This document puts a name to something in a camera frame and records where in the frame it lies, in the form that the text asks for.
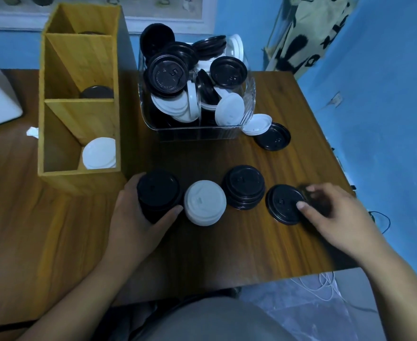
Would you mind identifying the person's right hand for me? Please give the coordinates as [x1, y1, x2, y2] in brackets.
[296, 182, 392, 267]

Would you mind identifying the person's left hand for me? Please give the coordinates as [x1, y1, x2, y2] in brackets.
[107, 172, 184, 267]

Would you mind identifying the wooden three-compartment organizer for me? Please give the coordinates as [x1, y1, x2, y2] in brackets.
[37, 2, 140, 196]

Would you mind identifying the white domed cup lid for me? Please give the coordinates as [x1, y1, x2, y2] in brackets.
[183, 179, 227, 227]

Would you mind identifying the short stack of black lids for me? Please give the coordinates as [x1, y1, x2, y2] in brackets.
[222, 165, 266, 203]

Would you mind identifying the pile of black and white cup lids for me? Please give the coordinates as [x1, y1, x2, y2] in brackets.
[138, 23, 291, 152]

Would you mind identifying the person's right forearm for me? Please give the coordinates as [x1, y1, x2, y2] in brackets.
[357, 237, 417, 341]

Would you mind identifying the person's left forearm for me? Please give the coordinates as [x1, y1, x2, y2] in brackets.
[16, 251, 149, 341]

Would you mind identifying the grey shirt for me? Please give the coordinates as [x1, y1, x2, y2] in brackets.
[130, 297, 294, 341]

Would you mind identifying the clear plastic container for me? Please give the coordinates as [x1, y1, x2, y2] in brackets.
[138, 49, 257, 141]

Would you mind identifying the cream tote bag black print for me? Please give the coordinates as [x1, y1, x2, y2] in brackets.
[265, 0, 360, 81]

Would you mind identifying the white cable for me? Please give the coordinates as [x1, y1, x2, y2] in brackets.
[290, 271, 378, 313]

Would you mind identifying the white window frame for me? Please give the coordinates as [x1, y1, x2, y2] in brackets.
[0, 0, 218, 34]

